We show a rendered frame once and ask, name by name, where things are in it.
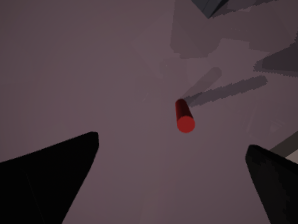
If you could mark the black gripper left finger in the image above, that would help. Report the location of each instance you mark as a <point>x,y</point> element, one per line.
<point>40,187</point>

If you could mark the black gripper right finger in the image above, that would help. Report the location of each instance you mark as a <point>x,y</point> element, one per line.
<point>276,181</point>

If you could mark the dark red peg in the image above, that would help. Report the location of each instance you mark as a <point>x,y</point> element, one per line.
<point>185,119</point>

